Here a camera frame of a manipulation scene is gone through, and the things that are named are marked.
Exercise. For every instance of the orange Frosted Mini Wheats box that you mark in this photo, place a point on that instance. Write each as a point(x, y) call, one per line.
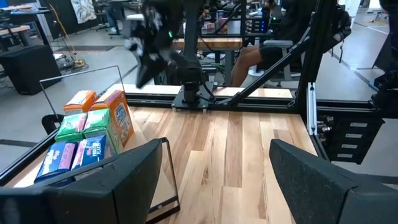
point(81, 101)
point(119, 115)

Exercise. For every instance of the person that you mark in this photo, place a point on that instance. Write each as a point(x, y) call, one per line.
point(248, 62)

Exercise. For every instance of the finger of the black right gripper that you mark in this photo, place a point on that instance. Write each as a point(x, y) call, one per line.
point(147, 71)

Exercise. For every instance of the black rounded bracket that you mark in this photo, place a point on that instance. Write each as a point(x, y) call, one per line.
point(51, 123)

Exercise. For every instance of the black control box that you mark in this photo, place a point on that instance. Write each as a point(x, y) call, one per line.
point(335, 149)

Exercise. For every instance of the wooden top desk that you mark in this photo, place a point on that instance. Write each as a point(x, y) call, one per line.
point(211, 43)

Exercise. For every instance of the black storage rack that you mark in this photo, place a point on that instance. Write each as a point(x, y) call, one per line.
point(258, 21)

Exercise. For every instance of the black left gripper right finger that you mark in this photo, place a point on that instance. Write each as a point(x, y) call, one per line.
point(317, 193)

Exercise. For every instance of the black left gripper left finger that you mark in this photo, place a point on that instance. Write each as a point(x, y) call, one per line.
point(133, 186)

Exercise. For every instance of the green cereal box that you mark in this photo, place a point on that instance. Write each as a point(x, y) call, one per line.
point(99, 123)
point(71, 127)

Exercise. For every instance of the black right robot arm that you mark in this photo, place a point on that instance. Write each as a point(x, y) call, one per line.
point(191, 46)

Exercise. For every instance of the grey office chair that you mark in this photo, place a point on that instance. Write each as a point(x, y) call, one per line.
point(278, 45)

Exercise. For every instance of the distant wooden desk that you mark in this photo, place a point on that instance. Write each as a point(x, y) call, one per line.
point(15, 30)

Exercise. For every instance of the silver aluminium extrusion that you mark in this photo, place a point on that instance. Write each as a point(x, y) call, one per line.
point(311, 109)

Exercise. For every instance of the black hanging bag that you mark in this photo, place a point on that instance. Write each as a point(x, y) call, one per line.
point(340, 28)

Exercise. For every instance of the black floor cabinet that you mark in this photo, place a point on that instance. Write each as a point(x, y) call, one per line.
point(28, 68)

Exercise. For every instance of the black machine housing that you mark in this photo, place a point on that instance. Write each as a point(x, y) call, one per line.
point(387, 93)

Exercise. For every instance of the colourful printed cloth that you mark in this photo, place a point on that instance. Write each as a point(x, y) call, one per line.
point(84, 11)

